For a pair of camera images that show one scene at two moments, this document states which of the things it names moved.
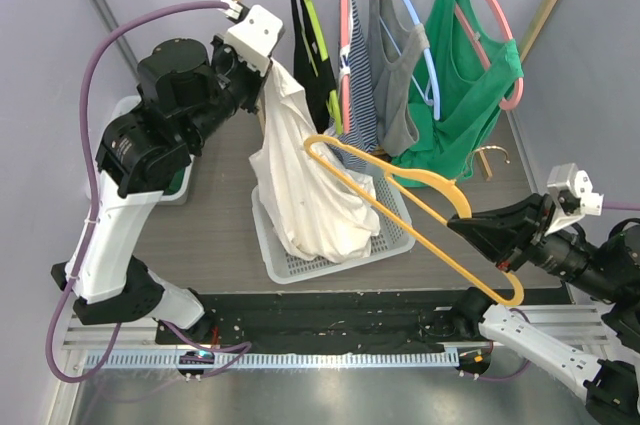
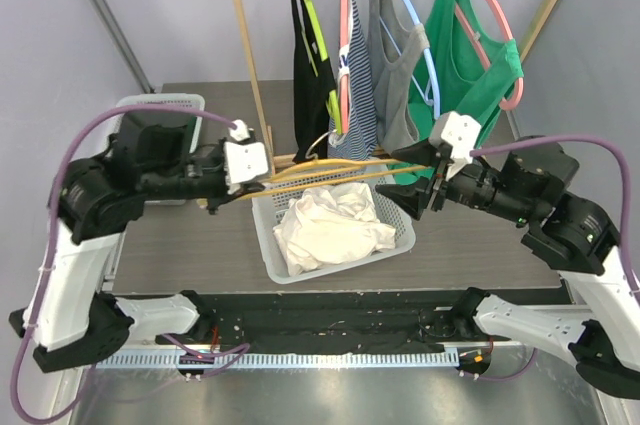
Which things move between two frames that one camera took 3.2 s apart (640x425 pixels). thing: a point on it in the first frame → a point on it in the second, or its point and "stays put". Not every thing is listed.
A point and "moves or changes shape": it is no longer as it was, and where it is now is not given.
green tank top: [468, 78] stays put
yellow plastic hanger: [393, 175] → [317, 172]
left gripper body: [242, 85] → [204, 180]
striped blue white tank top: [355, 63] stays put
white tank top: [311, 211] moves or changes shape
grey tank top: [397, 128] stays put
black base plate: [347, 319] stays put
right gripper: [523, 240] → [439, 185]
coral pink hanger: [345, 43] stays put
